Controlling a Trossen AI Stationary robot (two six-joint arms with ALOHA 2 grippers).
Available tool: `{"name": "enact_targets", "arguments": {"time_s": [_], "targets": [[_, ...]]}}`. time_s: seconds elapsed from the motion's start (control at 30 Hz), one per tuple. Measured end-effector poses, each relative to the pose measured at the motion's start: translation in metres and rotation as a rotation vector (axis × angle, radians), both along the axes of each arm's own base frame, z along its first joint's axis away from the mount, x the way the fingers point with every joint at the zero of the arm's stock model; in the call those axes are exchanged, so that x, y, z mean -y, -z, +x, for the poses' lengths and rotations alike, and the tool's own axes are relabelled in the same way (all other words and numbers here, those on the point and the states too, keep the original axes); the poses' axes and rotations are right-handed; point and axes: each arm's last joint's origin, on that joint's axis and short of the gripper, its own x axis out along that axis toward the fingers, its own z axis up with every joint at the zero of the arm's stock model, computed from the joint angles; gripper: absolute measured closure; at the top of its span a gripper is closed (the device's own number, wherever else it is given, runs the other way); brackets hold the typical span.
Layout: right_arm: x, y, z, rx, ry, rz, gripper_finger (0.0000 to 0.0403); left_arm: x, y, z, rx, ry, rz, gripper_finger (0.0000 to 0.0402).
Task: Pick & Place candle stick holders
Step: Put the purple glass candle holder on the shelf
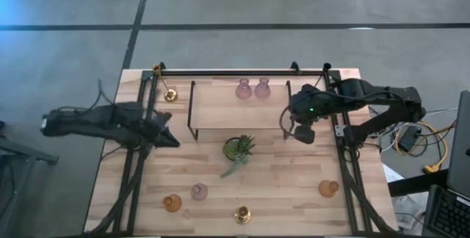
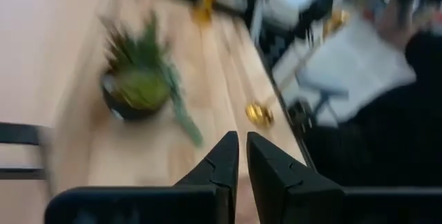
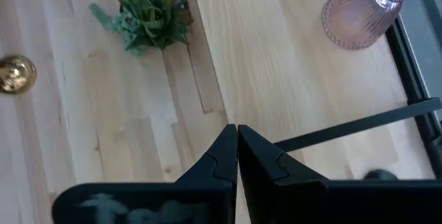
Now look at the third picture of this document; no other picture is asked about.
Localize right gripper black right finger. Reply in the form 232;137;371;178
238;124;442;224

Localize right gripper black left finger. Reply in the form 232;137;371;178
51;124;239;224

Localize pink glass candle holder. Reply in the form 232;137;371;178
320;0;442;51

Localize succulent plants in black pot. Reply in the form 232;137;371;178
88;0;194;57

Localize large gold candlestick wide base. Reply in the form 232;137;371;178
0;55;37;95

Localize wooden shelf with black frame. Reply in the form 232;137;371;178
189;0;442;183

